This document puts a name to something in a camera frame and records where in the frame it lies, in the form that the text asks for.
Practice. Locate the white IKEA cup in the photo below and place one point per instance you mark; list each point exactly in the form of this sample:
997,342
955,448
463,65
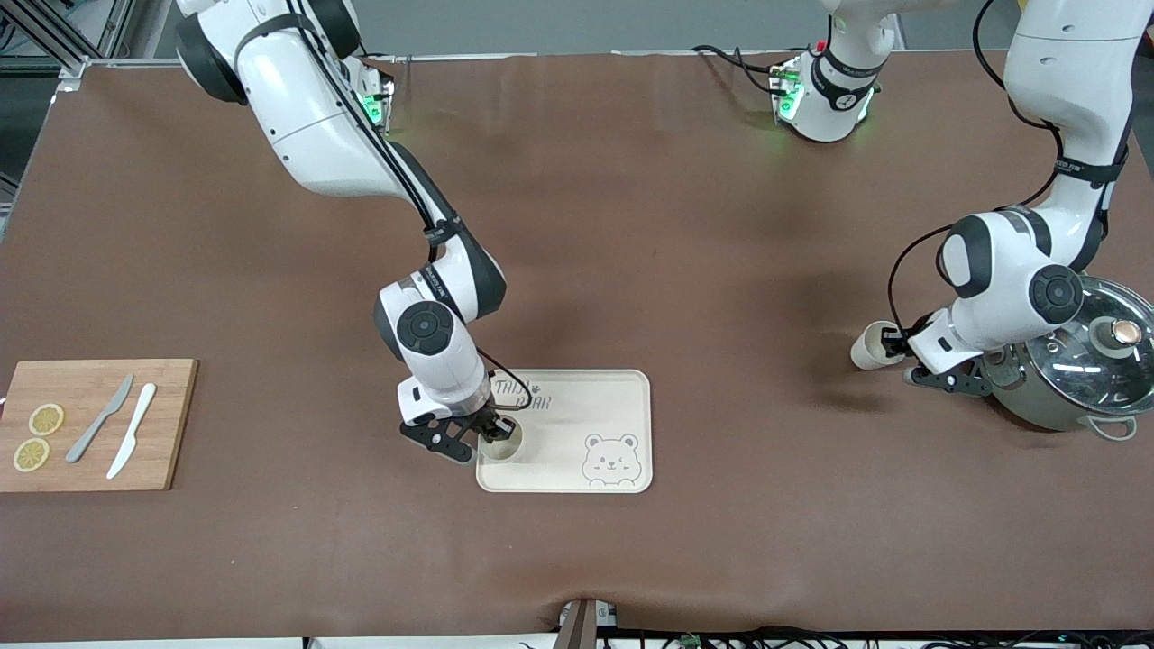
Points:
505,451
870,350

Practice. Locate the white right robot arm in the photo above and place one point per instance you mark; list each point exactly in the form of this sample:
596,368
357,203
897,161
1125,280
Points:
306,117

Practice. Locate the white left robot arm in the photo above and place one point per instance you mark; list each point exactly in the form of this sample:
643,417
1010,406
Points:
1064,90

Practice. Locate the beige bear print tray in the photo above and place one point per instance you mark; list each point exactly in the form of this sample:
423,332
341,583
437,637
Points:
577,424

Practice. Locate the glass pot lid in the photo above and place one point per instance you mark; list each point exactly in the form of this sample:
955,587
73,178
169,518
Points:
1091,383

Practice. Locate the brown table mat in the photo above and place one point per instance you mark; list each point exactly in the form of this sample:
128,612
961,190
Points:
676,225

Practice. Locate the bamboo cutting board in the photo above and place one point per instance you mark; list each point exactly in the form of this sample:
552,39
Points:
171,433

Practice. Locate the white plastic knife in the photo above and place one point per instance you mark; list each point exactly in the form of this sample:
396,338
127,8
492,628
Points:
132,431

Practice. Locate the grey plastic knife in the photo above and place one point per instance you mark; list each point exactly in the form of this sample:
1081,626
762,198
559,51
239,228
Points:
101,416

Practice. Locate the lemon slice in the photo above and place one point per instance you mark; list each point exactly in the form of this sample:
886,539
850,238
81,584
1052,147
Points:
46,419
32,454

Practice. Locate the aluminium frame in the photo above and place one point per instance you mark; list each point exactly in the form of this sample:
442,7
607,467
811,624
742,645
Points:
117,27

